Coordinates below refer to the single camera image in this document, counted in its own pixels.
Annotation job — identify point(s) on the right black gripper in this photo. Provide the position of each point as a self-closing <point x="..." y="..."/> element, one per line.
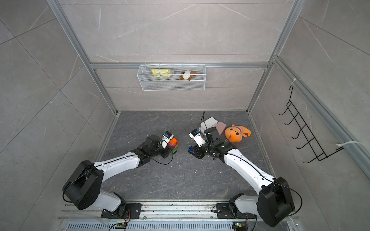
<point x="197" y="153"/>

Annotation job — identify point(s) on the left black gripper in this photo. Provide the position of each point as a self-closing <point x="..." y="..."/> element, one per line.
<point x="167" y="151"/>

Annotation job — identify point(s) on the orange lego brick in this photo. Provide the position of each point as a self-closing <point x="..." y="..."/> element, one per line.
<point x="173" y="142"/>

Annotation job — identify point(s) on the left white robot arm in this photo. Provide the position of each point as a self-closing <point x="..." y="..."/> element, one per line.
<point x="83" y="188"/>

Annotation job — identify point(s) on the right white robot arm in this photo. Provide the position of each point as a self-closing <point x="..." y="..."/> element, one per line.
<point x="273" y="202"/>

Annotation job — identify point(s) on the pink rectangular box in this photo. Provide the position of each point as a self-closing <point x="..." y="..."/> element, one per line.
<point x="220" y="126"/>

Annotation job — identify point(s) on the orange plush toy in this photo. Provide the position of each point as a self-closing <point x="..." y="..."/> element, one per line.
<point x="236" y="133"/>

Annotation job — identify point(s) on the white rectangular box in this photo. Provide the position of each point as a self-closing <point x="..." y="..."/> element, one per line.
<point x="209" y="123"/>

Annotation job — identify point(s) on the brown white plush toy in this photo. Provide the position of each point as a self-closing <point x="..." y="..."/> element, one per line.
<point x="188" y="75"/>

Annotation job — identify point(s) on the yellow packet in basket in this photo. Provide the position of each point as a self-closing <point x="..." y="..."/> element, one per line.
<point x="162" y="73"/>

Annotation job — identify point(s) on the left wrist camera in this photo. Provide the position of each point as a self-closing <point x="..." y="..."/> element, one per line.
<point x="167" y="137"/>

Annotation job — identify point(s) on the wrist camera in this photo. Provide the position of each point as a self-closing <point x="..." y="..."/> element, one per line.
<point x="167" y="137"/>
<point x="195" y="134"/>

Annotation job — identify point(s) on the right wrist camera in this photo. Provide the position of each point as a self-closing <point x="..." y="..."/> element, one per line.
<point x="195" y="134"/>

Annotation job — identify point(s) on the aluminium mounting rail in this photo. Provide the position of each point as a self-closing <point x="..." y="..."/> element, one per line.
<point x="158" y="210"/>

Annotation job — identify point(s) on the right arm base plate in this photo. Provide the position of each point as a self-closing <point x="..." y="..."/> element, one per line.
<point x="229" y="211"/>

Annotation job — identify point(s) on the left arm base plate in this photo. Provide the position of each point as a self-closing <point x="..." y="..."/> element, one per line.
<point x="127" y="211"/>

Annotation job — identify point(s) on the white wire basket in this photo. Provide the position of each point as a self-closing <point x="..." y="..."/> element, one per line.
<point x="149" y="83"/>

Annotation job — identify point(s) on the black wall hook rack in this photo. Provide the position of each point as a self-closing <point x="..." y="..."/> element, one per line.
<point x="305" y="131"/>

